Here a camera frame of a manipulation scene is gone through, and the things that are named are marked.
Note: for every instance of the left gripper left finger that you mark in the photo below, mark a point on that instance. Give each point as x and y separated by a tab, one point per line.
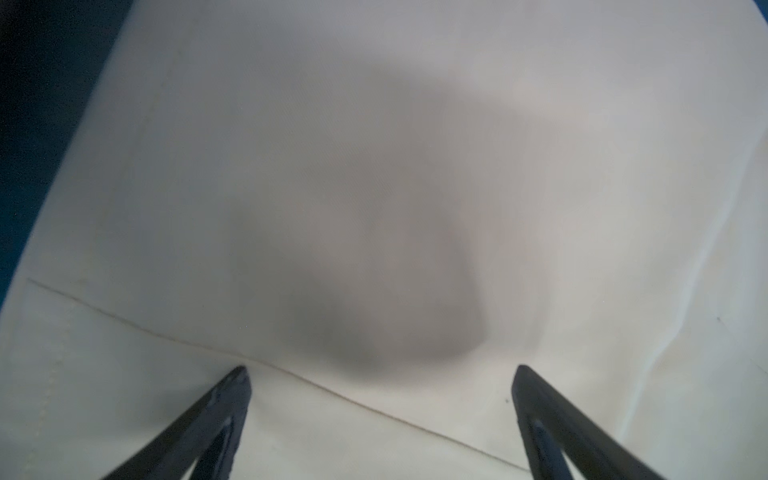
203	441

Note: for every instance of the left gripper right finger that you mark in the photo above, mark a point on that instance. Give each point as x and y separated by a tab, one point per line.
555	433

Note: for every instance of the tan yellow skirt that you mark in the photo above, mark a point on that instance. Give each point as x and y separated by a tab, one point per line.
382	209

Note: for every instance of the green table mat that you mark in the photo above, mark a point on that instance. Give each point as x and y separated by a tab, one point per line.
52	54

